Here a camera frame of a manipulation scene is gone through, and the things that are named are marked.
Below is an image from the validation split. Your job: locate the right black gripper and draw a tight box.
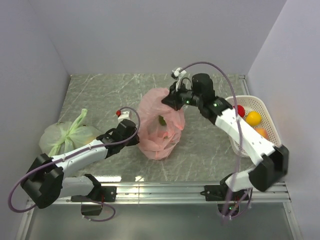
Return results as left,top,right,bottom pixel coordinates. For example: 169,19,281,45
161,80,203,112

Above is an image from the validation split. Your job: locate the pink plastic bag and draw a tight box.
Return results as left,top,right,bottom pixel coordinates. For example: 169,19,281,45
137,88,186,160

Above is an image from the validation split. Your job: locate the red apple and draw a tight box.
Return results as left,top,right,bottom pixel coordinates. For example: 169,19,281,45
237,105,246,118

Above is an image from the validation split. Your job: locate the yellow fruit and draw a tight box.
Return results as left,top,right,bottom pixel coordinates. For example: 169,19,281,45
245,111,262,127

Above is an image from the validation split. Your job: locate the orange peach fruit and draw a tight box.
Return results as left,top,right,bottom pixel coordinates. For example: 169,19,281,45
255,127,269,140

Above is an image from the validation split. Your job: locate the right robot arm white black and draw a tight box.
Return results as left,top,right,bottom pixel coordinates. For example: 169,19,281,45
161,72,289,200

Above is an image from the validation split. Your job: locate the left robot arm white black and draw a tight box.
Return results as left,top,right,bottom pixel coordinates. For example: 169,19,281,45
20,119,139,209

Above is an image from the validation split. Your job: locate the green plastic bag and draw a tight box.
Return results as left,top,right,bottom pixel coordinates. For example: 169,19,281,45
39,108,102,157

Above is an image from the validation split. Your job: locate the white perforated plastic basket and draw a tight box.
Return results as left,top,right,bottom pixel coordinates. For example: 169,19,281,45
236,95,282,147

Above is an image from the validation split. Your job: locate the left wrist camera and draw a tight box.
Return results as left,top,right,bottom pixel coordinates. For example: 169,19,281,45
116,109,132,123

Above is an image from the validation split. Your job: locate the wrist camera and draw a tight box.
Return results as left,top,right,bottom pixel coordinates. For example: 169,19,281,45
171,67,187,91
116,109,132,123

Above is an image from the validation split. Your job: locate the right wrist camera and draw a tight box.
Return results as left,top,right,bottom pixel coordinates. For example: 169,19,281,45
171,67,187,91

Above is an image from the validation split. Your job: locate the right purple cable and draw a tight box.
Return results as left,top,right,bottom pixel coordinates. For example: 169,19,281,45
181,61,253,225

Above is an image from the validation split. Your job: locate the aluminium rail frame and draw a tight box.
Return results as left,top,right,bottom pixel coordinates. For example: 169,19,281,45
14,74,303,240

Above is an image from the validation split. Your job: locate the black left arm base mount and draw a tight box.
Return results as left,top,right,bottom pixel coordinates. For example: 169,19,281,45
70,186,117,219

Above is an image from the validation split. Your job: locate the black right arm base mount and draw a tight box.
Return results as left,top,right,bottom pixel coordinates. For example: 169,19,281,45
200,184,244,217

